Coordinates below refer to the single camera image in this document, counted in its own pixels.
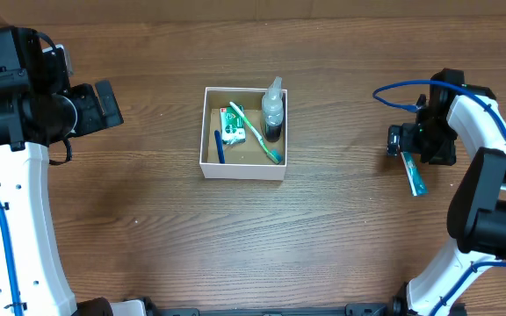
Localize teal toothpaste tube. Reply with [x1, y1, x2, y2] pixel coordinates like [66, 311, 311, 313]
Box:
[401, 152, 428, 197]

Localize blue disposable razor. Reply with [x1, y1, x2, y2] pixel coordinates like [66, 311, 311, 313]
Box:
[214, 130, 226, 164]

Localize green Dettol soap bar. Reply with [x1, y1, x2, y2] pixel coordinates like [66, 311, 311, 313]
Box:
[220, 106, 246, 145]

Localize green white toothbrush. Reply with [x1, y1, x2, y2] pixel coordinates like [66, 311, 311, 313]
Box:
[229, 101, 282, 164]

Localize clear foam soap pump bottle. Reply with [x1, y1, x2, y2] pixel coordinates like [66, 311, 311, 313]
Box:
[261, 76, 284, 142]

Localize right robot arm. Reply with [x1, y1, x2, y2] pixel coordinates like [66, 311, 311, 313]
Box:
[383, 68, 506, 316]

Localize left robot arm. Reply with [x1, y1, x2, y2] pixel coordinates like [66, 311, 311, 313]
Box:
[0, 26, 123, 315]

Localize pink open cardboard box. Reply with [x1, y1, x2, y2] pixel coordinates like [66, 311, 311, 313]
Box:
[199, 87, 288, 181]

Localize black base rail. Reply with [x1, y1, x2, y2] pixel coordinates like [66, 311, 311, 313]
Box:
[72, 296, 469, 316]

